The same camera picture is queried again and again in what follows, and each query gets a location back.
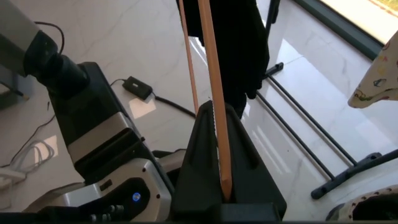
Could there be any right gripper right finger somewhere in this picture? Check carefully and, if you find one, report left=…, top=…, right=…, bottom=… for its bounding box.
left=225, top=103, right=287, bottom=218

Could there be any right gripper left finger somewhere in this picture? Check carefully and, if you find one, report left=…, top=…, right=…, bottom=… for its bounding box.
left=170, top=100, right=224, bottom=222

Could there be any pink clothes hanger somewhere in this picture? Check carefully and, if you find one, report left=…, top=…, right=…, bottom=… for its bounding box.
left=178, top=0, right=233, bottom=203

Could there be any black garment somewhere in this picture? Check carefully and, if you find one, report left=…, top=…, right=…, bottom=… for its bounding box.
left=175, top=0, right=271, bottom=119

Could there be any cream printed garment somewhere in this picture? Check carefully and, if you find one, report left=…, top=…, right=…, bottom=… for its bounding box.
left=348, top=30, right=398, bottom=109

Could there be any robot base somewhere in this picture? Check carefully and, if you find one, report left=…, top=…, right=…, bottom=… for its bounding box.
left=23, top=62, right=187, bottom=222

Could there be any black clothes rack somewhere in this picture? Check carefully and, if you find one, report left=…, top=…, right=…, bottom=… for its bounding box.
left=256, top=0, right=398, bottom=200

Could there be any white laundry basket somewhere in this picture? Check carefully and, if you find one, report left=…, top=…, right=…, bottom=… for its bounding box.
left=325, top=185, right=398, bottom=222

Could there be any black power adapter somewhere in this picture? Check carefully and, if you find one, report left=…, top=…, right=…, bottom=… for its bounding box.
left=122, top=76, right=154, bottom=101

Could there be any window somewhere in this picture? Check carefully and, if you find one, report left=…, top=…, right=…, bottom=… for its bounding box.
left=294, top=0, right=398, bottom=62

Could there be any white cable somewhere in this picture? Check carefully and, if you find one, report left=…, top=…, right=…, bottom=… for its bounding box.
left=0, top=139, right=56, bottom=190

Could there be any thin black cable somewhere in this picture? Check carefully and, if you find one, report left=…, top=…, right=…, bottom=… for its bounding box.
left=0, top=114, right=57, bottom=169
left=34, top=21, right=65, bottom=55

